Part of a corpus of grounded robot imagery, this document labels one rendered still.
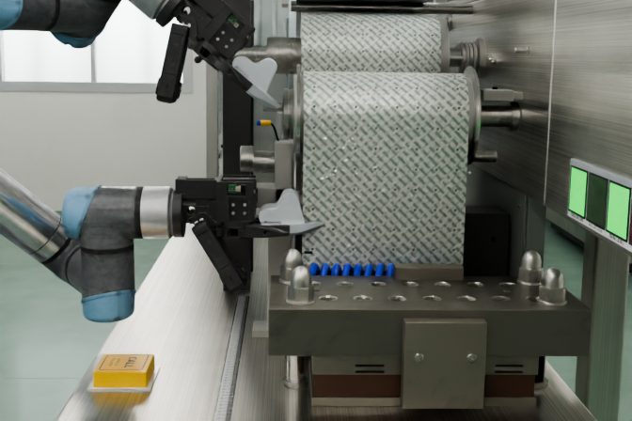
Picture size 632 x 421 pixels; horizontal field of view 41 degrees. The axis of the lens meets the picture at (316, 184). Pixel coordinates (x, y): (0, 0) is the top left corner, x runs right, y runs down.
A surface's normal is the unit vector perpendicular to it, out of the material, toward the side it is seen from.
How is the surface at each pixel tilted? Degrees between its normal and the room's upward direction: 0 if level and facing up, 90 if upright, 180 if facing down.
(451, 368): 90
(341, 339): 90
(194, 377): 0
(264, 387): 0
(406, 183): 90
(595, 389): 90
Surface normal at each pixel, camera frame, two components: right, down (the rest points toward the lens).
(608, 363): 0.04, 0.15
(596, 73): -1.00, -0.01
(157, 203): 0.04, -0.34
